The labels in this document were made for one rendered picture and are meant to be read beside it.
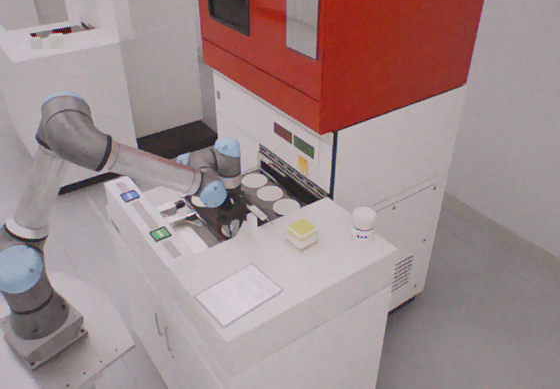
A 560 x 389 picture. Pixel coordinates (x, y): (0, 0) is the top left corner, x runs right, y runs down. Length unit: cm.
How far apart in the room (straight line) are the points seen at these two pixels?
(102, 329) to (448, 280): 196
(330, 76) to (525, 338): 177
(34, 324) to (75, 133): 57
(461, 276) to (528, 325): 42
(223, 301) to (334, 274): 33
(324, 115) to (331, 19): 30
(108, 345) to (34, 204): 45
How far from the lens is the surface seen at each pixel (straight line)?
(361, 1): 162
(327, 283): 151
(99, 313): 172
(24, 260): 150
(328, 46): 157
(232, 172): 158
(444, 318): 283
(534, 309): 304
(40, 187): 149
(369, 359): 198
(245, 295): 147
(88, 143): 129
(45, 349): 162
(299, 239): 157
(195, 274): 155
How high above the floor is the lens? 203
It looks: 33 degrees down
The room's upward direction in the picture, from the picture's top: straight up
